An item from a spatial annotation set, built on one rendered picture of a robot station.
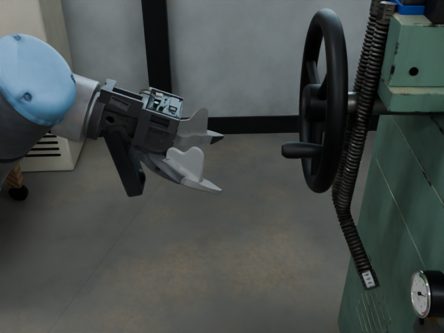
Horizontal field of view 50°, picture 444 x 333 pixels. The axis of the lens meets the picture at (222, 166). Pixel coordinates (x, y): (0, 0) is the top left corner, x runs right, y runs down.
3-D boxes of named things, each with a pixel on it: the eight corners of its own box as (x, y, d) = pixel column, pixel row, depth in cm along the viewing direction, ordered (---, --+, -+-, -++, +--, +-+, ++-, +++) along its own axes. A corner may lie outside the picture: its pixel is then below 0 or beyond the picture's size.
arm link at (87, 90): (46, 145, 66) (67, 113, 74) (82, 156, 67) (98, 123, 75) (57, 89, 61) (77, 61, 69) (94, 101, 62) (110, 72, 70)
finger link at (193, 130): (233, 113, 76) (185, 115, 70) (221, 143, 79) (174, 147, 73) (222, 102, 78) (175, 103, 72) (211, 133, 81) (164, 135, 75)
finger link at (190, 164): (220, 171, 61) (168, 132, 64) (205, 205, 64) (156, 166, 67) (234, 164, 64) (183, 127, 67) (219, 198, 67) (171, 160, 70)
